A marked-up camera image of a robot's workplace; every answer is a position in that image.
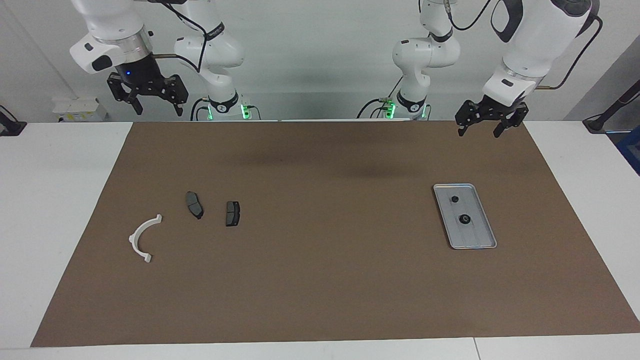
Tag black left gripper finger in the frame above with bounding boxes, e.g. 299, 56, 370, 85
455, 100, 481, 137
493, 105, 529, 138

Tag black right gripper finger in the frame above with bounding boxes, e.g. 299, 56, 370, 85
167, 75, 189, 117
107, 72, 143, 115

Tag silver metal tray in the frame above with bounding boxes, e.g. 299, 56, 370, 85
433, 183, 498, 250

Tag white box with yellow labels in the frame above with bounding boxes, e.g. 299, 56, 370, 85
52, 97, 109, 123

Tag curved dark brake pad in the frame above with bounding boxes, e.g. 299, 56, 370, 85
185, 191, 205, 220

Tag black table clamp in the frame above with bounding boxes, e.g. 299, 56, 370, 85
0, 105, 27, 137

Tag blue crate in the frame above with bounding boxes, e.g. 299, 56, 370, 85
616, 127, 640, 176

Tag brown table mat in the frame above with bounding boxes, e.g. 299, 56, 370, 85
31, 120, 640, 348

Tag black right base cables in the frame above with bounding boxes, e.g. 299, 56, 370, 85
190, 97, 212, 121

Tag black base cables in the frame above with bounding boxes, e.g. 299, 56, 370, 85
356, 75, 404, 120
190, 97, 212, 121

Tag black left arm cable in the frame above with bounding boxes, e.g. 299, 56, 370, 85
446, 0, 604, 91

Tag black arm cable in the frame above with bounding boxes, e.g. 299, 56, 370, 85
149, 0, 223, 74
446, 0, 604, 91

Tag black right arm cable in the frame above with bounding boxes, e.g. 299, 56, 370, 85
149, 0, 223, 74

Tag black left base cables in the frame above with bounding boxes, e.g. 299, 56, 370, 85
356, 75, 404, 120

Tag white curved plastic bracket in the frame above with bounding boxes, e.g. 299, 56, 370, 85
128, 214, 163, 264

